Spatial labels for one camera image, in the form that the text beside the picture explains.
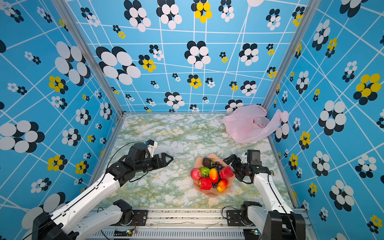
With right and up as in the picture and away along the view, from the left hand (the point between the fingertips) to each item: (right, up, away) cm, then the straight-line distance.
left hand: (169, 160), depth 76 cm
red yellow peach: (+28, -14, +2) cm, 31 cm away
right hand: (+33, -5, +8) cm, 34 cm away
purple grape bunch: (+26, -5, +9) cm, 28 cm away
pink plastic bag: (+53, +19, +31) cm, 64 cm away
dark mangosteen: (+20, -3, +8) cm, 22 cm away
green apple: (+19, -8, +5) cm, 21 cm away
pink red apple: (+14, -8, +2) cm, 16 cm away
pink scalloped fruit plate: (+15, -5, +10) cm, 19 cm away
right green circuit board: (+41, -33, -6) cm, 53 cm away
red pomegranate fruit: (+30, -7, +3) cm, 31 cm away
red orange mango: (+23, -9, +2) cm, 25 cm away
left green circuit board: (-21, -34, -5) cm, 40 cm away
